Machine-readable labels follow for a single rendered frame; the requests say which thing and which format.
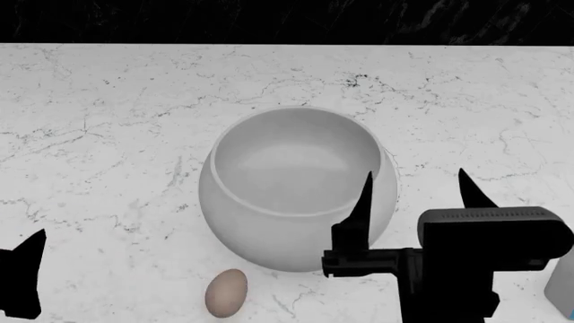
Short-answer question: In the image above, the white ceramic bowl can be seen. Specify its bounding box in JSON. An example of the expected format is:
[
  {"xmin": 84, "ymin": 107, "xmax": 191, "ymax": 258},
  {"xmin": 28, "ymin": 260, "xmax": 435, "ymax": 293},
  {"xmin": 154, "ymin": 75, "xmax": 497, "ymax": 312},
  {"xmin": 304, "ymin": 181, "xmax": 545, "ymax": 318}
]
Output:
[{"xmin": 198, "ymin": 105, "xmax": 399, "ymax": 274}]

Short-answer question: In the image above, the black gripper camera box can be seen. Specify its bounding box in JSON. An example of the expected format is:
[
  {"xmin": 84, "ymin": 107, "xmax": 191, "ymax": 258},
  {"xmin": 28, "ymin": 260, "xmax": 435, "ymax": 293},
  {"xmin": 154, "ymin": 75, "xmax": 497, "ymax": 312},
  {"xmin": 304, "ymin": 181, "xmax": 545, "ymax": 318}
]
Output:
[{"xmin": 417, "ymin": 205, "xmax": 574, "ymax": 272}]

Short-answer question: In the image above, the brown egg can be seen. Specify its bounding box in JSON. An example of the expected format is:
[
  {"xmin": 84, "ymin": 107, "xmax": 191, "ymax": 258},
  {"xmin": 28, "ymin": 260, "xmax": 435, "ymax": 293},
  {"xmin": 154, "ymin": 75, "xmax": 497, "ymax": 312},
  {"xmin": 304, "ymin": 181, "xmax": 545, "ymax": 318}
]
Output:
[{"xmin": 204, "ymin": 267, "xmax": 249, "ymax": 319}]

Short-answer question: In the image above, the white milk carton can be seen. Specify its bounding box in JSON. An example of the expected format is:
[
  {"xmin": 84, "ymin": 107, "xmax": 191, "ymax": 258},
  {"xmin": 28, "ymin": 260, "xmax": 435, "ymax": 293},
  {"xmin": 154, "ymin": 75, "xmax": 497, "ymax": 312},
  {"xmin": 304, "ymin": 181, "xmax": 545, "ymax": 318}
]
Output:
[{"xmin": 544, "ymin": 248, "xmax": 574, "ymax": 319}]

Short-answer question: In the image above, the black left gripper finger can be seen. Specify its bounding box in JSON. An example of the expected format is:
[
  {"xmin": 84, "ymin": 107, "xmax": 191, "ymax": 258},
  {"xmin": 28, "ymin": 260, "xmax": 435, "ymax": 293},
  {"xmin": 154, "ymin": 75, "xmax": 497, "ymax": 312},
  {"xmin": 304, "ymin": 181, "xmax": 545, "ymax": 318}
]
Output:
[{"xmin": 0, "ymin": 228, "xmax": 48, "ymax": 321}]

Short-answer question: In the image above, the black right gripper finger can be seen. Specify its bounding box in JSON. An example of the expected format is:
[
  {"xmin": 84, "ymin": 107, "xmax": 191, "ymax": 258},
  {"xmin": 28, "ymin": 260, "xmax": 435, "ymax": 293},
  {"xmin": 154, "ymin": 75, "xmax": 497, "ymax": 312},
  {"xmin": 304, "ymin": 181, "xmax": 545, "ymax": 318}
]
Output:
[
  {"xmin": 331, "ymin": 170, "xmax": 375, "ymax": 252},
  {"xmin": 457, "ymin": 167, "xmax": 501, "ymax": 210}
]

